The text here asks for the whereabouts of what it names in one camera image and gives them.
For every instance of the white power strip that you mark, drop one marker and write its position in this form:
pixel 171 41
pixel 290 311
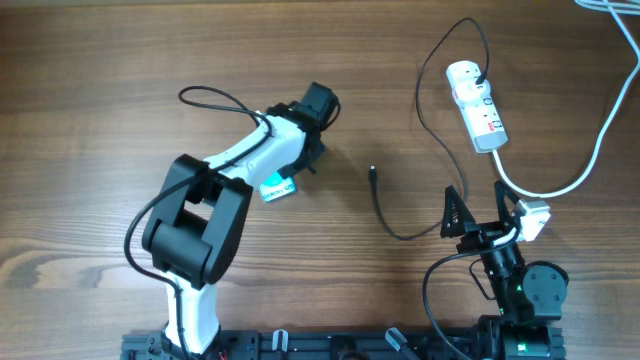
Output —
pixel 483 123

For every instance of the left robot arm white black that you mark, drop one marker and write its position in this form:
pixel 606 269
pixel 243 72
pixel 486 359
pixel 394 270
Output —
pixel 196 222

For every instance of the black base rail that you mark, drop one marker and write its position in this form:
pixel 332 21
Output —
pixel 380 345

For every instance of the blue screen smartphone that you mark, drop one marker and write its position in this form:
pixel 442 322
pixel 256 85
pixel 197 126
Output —
pixel 276 187

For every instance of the white charger adapter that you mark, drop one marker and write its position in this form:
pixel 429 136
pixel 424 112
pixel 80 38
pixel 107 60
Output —
pixel 467 92

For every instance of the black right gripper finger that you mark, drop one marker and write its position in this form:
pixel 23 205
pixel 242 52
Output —
pixel 457 219
pixel 503 194

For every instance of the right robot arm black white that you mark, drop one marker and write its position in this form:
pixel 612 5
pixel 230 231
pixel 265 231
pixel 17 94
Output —
pixel 529 295

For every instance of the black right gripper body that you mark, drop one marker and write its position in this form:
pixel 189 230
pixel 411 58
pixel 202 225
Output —
pixel 484 234

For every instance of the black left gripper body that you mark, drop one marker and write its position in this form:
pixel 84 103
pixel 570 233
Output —
pixel 306 160

